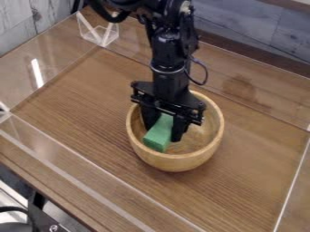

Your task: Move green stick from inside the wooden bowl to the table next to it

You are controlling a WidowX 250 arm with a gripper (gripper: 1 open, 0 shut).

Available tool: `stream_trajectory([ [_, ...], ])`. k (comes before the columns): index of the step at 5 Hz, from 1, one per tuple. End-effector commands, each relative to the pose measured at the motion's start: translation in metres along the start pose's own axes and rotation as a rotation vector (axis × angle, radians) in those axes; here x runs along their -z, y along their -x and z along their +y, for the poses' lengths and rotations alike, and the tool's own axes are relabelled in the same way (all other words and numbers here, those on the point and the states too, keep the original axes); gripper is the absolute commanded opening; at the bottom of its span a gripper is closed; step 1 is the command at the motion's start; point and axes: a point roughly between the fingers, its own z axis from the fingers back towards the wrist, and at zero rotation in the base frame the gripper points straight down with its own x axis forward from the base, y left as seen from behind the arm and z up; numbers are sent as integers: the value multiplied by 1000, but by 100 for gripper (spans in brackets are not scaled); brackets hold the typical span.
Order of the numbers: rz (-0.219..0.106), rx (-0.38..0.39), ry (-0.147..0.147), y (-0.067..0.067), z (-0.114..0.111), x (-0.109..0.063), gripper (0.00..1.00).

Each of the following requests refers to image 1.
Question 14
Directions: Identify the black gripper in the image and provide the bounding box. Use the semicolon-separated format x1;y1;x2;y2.
131;65;206;142

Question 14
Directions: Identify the green rectangular stick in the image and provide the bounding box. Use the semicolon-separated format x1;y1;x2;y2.
143;114;173;153

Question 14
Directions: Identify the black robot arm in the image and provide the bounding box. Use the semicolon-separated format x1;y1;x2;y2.
88;0;206;142

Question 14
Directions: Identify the wooden bowl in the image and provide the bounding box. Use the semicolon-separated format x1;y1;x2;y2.
125;91;226;172

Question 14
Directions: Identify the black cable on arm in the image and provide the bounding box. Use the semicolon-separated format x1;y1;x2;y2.
184;55;210;87

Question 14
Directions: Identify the clear acrylic enclosure wall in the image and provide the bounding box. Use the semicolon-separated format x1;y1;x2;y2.
0;14;310;232

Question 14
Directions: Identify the black table leg bracket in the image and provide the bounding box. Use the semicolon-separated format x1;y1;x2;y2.
28;192;71;232

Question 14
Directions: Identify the black cable lower left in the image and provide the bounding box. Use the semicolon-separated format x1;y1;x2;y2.
0;205;34;232

